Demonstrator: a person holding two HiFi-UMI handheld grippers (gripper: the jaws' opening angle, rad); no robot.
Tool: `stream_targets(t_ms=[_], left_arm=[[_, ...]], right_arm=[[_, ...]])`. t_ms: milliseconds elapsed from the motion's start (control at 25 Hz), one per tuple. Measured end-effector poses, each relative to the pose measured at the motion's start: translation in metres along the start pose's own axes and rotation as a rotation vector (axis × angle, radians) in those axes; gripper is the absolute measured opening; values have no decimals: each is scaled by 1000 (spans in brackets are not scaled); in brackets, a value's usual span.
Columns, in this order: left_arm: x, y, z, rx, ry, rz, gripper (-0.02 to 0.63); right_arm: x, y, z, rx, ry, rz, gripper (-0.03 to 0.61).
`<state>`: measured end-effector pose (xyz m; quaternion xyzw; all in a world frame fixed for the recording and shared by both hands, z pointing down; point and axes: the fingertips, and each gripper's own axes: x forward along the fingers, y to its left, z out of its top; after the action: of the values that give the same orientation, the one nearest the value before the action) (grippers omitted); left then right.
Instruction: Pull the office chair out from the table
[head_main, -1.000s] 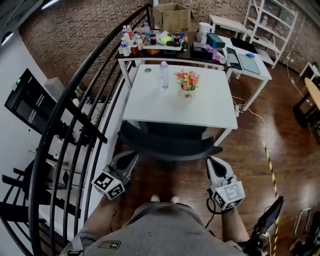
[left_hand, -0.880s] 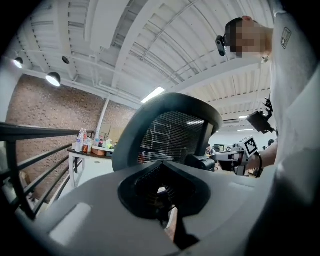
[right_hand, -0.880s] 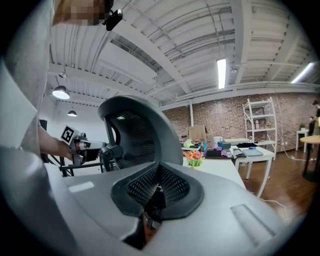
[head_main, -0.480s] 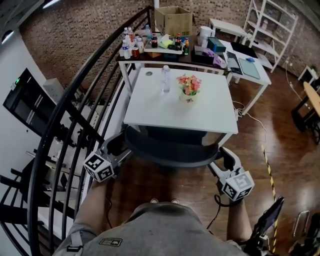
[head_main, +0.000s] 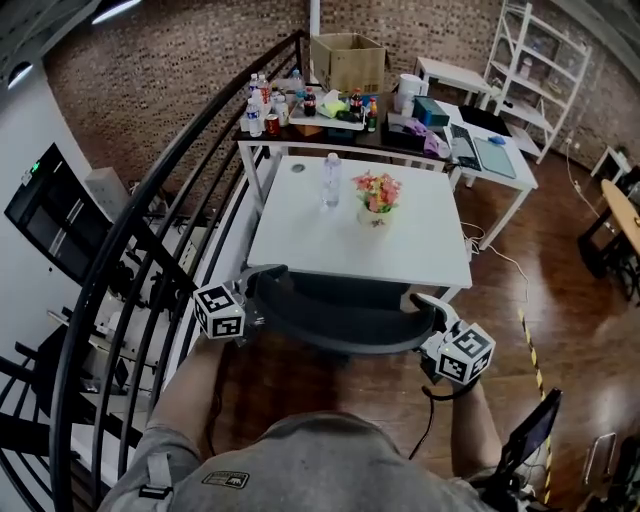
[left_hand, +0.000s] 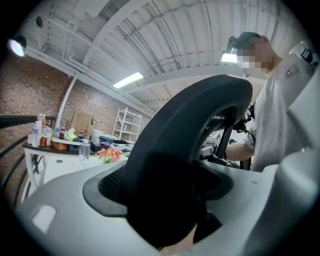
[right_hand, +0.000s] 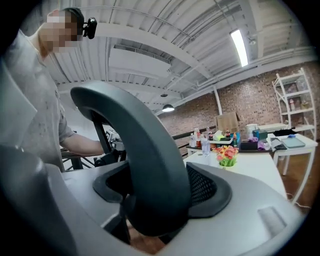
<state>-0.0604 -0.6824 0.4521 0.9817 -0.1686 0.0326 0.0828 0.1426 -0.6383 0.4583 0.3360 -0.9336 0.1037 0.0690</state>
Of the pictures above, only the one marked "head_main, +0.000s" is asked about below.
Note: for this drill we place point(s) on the white tray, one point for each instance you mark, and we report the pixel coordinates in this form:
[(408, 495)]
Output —
[(305, 120)]

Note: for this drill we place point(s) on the black mesh office chair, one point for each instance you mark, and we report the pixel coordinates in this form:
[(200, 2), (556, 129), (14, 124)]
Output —
[(340, 325)]

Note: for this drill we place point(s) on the black metal railing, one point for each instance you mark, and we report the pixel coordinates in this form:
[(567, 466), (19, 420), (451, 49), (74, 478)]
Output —
[(102, 267)]

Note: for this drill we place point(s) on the white wall box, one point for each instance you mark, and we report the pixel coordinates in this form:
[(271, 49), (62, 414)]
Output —
[(107, 192)]

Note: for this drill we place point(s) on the white square desk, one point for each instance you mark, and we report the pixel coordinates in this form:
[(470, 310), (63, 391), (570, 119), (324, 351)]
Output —
[(300, 235)]

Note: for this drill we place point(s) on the white shelf rack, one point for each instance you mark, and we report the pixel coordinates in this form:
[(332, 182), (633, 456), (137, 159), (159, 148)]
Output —
[(527, 112)]

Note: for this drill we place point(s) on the round wooden table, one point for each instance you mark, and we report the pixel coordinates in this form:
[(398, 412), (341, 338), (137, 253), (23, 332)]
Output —
[(622, 210)]

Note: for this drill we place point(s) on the round ceiling lamp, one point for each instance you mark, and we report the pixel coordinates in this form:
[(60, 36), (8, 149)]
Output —
[(20, 75)]

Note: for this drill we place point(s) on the small white table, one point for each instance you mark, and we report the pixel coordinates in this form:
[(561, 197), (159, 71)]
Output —
[(450, 70)]

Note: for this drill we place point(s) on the white power strip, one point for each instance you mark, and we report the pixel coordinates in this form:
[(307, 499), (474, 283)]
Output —
[(470, 247)]

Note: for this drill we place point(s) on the green cutting mat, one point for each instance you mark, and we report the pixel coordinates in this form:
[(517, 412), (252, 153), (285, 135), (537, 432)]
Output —
[(495, 160)]

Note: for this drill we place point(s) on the red can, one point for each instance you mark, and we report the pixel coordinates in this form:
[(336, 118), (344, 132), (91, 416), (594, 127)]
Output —
[(271, 126)]

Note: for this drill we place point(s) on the green tissue pack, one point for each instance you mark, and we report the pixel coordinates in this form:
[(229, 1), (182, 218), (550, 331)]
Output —
[(332, 107)]

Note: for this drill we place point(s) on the person's right forearm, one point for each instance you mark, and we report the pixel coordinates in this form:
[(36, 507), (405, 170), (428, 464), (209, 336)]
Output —
[(475, 430)]

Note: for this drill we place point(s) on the orange cap sauce bottle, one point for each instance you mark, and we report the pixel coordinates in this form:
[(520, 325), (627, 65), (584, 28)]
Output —
[(372, 117)]

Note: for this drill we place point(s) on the small blue item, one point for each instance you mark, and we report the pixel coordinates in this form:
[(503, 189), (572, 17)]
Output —
[(497, 140)]

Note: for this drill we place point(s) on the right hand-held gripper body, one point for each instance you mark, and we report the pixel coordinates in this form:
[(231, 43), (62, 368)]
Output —
[(465, 352)]

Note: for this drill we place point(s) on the person's left forearm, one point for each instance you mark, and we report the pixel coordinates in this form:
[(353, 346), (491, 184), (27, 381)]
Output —
[(200, 385)]

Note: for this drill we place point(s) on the flower pot with colourful flowers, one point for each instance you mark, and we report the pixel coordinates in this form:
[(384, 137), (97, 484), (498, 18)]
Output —
[(375, 215)]

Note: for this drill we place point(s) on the purple cloth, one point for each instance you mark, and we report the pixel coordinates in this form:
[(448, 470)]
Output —
[(432, 142)]

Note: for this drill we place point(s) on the yellow black floor tape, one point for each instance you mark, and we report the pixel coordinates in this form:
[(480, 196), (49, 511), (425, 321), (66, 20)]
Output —
[(535, 357)]

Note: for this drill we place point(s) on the cardboard box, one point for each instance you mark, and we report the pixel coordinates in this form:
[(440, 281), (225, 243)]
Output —
[(350, 70)]

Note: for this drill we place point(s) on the ceiling strip light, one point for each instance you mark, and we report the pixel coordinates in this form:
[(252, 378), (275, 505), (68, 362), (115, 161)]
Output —
[(115, 11)]

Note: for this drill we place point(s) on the black double door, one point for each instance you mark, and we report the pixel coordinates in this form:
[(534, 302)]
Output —
[(50, 220)]

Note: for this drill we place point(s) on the dark-topped table with white legs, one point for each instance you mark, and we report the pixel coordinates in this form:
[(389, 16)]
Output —
[(280, 135)]

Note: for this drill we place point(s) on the teal box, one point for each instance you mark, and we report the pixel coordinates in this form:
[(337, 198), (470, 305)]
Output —
[(432, 114)]

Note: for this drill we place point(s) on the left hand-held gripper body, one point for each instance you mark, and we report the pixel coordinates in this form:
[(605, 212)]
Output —
[(220, 312)]

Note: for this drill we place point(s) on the metal tube frame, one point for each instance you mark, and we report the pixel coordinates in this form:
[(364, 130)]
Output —
[(587, 460)]

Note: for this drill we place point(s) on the clear water bottle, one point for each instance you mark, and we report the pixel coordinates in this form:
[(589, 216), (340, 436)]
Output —
[(331, 185)]

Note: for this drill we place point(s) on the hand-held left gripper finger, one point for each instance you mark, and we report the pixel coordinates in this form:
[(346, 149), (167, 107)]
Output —
[(260, 271)]

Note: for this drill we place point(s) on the person's grey shirt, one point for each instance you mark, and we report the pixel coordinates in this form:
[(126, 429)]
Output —
[(320, 465)]

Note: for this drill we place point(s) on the white paper roll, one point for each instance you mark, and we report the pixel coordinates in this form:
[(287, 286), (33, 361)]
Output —
[(412, 92)]

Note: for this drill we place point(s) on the labelled water bottle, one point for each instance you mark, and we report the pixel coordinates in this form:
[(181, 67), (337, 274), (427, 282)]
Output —
[(254, 85), (254, 120), (265, 95)]

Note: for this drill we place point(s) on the cola bottle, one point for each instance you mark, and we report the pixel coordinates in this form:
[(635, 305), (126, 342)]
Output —
[(310, 105), (355, 105)]

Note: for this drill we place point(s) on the black monitor on stand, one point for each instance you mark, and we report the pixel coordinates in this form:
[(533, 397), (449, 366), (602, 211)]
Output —
[(530, 435)]

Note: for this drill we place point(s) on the white rectangular desk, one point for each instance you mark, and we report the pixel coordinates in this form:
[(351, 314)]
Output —
[(521, 172)]

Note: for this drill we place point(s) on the white side table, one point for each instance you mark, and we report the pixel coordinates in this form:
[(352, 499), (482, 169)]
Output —
[(607, 160)]

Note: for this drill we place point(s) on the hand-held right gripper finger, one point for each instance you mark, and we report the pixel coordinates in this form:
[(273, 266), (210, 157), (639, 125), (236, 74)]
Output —
[(440, 307)]

